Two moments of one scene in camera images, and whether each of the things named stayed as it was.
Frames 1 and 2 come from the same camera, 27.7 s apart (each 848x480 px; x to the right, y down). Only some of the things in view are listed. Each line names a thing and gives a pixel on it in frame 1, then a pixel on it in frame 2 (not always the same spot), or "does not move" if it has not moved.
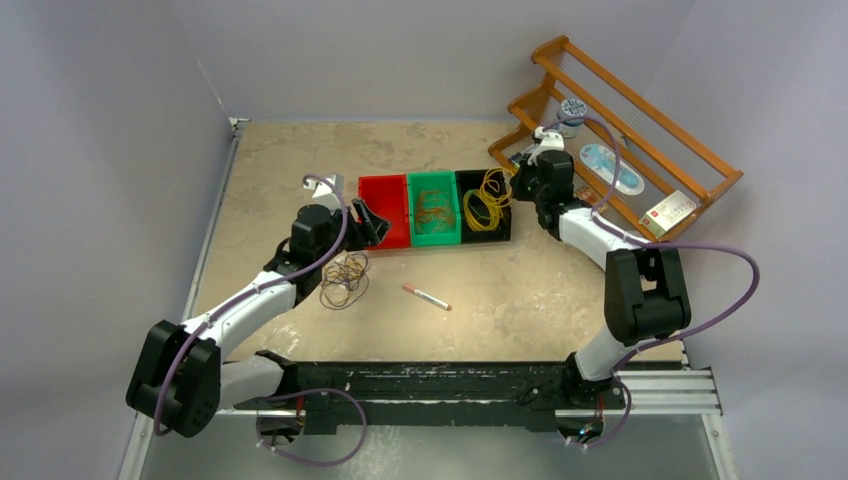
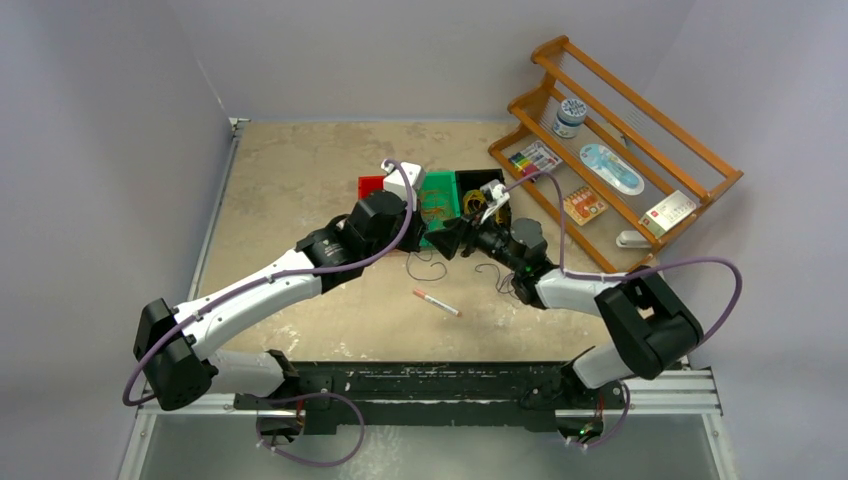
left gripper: (361, 238) to (416, 226)
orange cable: (434, 205) does not move
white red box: (667, 213) does not move
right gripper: (517, 182) to (448, 240)
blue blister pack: (601, 159) does not move
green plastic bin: (434, 208) does not move
